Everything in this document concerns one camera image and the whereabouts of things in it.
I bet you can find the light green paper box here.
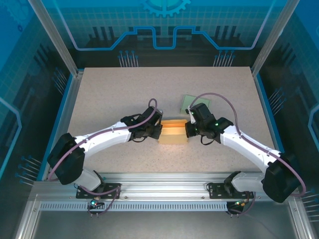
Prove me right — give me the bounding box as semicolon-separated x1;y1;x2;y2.
178;94;211;116

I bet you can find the yellow paper box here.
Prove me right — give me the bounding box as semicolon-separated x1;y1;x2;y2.
158;119;188;145

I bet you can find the blue table edge strip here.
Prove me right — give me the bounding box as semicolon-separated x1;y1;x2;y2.
36;74;75;181

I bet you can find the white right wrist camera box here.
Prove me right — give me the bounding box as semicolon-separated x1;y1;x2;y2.
185;106;196;124

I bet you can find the aluminium frame rail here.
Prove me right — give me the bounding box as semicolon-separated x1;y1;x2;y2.
28;172;300;203

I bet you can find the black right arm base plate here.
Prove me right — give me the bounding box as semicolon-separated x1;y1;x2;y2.
206;182;255;200

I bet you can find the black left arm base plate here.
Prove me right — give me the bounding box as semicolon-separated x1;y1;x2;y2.
76;183;123;200

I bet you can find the aluminium side rail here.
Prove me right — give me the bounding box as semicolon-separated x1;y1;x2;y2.
41;71;85;181

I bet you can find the slotted grey cable duct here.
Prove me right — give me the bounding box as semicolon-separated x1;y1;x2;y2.
38;201;231;212

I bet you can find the aluminium frame post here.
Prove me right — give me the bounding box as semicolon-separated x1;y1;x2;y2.
27;0;85;78
250;0;302;77

